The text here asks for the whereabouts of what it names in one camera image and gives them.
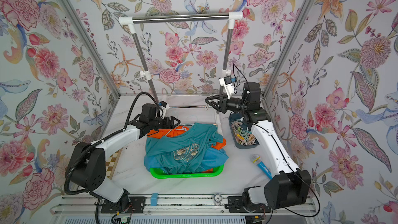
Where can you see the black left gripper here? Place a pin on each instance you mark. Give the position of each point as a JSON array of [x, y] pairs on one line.
[[171, 124]]

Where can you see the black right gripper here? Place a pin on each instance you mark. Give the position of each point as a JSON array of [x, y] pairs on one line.
[[223, 102]]

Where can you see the orange garment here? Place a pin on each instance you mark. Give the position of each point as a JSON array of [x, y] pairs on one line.
[[160, 133]]

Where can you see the teal embroidered t-shirt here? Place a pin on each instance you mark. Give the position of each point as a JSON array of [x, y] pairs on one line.
[[200, 137]]

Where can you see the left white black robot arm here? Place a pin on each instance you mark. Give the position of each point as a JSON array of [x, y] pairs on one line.
[[86, 171]]

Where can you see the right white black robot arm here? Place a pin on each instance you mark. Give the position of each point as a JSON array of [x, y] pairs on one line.
[[288, 185]]

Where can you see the dark teal clothespin bin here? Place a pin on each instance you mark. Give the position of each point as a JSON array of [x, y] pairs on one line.
[[242, 136]]

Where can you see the blue garment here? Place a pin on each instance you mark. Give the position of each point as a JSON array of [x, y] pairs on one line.
[[186, 161]]

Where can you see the blue toy microphone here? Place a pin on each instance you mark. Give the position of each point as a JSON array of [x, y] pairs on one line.
[[257, 161]]

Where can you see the wooden chessboard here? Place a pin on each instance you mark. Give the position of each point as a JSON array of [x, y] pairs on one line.
[[111, 163]]

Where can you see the metal clothes rack white joints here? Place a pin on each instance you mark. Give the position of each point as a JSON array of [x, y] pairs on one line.
[[179, 48]]

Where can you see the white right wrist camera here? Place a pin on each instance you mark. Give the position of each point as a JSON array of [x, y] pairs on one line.
[[227, 84]]

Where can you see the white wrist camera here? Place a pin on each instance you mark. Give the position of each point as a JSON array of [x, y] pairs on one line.
[[163, 108], [227, 84]]

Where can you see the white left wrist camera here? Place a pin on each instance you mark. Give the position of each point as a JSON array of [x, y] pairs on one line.
[[163, 108]]

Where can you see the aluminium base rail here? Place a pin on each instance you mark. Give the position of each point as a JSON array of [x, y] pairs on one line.
[[181, 209]]

